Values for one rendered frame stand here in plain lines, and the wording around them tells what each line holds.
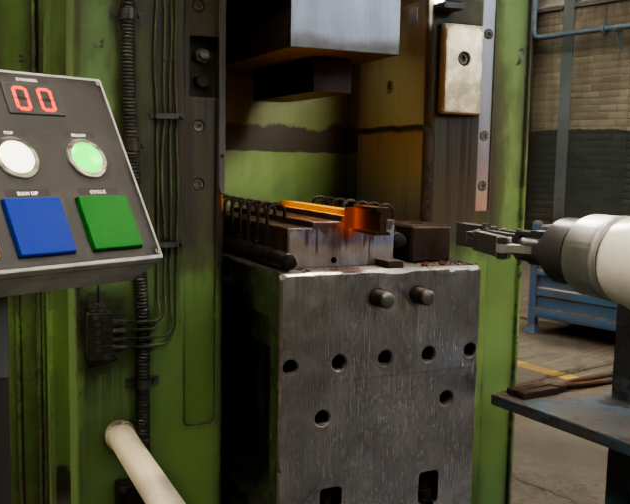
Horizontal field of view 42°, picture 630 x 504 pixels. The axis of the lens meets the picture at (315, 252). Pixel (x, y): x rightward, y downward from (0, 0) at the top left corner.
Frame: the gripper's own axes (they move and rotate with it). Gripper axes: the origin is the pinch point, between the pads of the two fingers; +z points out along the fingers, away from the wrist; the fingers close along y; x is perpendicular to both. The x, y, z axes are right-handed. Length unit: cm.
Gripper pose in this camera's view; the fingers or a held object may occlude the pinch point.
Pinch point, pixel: (476, 236)
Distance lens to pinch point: 109.1
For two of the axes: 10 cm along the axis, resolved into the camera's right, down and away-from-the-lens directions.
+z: -4.2, -1.1, 9.0
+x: 0.2, -9.9, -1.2
